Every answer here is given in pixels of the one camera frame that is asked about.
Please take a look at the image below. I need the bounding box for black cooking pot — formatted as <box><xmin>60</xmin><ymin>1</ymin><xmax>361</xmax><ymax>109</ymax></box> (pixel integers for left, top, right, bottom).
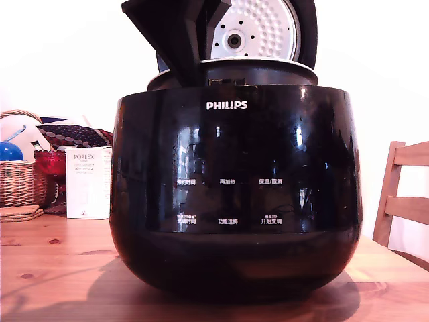
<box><xmin>146</xmin><ymin>59</ymin><xmax>320</xmax><ymax>92</ymax></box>

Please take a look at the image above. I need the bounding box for white Porlex box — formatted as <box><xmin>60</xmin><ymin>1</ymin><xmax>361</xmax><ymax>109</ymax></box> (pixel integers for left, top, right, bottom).
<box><xmin>64</xmin><ymin>146</ymin><xmax>113</xmax><ymax>220</ymax></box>

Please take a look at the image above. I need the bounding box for white round bag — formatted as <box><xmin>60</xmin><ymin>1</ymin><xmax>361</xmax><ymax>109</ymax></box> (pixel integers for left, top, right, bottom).
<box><xmin>0</xmin><ymin>115</ymin><xmax>52</xmax><ymax>152</ymax></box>

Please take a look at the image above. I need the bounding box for wooden chair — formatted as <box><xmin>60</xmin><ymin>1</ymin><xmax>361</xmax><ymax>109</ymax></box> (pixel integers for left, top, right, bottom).
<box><xmin>372</xmin><ymin>140</ymin><xmax>429</xmax><ymax>266</ymax></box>

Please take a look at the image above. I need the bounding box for dark patterned cloth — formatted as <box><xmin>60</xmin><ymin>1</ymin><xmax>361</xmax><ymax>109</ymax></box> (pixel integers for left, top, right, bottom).
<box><xmin>36</xmin><ymin>123</ymin><xmax>114</xmax><ymax>149</ymax></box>

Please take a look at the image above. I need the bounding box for black Philips rice cooker body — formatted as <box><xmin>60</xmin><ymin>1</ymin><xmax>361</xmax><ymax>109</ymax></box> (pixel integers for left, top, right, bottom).
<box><xmin>109</xmin><ymin>84</ymin><xmax>365</xmax><ymax>301</ymax></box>

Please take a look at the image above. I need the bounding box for woven wicker basket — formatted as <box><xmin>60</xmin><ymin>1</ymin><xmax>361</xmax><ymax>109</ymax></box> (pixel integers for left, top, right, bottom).
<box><xmin>0</xmin><ymin>109</ymin><xmax>49</xmax><ymax>208</ymax></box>

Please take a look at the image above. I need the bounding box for red glass bowl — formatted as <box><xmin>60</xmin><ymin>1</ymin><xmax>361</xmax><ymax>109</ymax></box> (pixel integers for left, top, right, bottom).
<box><xmin>33</xmin><ymin>150</ymin><xmax>67</xmax><ymax>206</ymax></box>

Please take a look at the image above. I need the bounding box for black rice cooker lid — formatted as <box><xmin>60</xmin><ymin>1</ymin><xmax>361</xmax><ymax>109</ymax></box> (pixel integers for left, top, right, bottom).
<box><xmin>156</xmin><ymin>0</ymin><xmax>318</xmax><ymax>73</ymax></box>

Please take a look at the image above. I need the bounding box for blue ball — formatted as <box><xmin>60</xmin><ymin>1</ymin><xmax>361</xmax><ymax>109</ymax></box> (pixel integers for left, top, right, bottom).
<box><xmin>0</xmin><ymin>142</ymin><xmax>24</xmax><ymax>162</ymax></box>

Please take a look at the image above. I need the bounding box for stack of cork coasters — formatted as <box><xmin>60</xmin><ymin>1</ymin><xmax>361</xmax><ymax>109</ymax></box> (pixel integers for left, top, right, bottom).
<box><xmin>0</xmin><ymin>205</ymin><xmax>45</xmax><ymax>223</ymax></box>

